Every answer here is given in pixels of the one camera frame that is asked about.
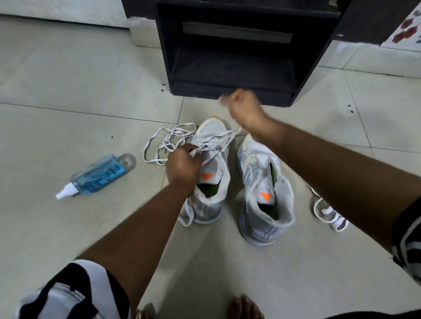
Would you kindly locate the black open shelf box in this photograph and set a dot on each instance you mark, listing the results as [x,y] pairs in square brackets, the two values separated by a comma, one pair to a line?
[236,72]

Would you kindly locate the zebra striped garment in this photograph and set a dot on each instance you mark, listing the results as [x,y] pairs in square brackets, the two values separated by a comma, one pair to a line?
[82,289]

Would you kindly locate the person's left hand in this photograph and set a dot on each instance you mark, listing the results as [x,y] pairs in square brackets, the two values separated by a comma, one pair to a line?
[182,166]

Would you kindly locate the blue transparent bottle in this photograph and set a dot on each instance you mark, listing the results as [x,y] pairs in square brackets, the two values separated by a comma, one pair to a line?
[98,175]

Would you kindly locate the person's right forearm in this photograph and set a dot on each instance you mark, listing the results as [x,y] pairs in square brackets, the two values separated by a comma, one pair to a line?
[345,184]

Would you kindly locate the white floral patterned sheet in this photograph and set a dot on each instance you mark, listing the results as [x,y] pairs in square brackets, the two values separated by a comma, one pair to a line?
[404,33]

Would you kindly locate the person's left forearm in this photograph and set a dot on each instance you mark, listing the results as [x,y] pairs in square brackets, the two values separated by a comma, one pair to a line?
[138,236]

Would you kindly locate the person's right foot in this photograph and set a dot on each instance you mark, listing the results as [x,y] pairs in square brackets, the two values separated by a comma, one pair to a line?
[243,307]

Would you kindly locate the grey sneaker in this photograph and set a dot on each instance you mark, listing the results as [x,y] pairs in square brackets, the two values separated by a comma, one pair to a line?
[263,230]
[210,126]

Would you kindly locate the dark brown wooden cabinet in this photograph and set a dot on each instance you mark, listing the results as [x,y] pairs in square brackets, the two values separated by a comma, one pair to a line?
[138,8]

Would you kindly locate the person's right hand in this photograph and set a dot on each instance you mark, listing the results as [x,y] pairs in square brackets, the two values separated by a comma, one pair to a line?
[246,108]

